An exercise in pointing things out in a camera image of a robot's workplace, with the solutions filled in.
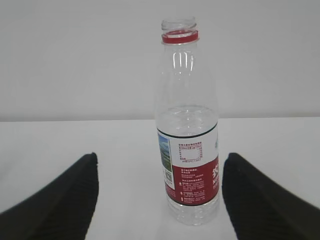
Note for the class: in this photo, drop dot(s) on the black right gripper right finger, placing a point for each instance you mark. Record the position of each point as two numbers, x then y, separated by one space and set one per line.
261 209

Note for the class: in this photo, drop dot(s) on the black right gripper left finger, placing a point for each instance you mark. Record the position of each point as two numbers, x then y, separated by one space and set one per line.
62 210

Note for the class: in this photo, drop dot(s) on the clear plastic water bottle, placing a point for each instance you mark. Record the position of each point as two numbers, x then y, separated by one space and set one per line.
186 118

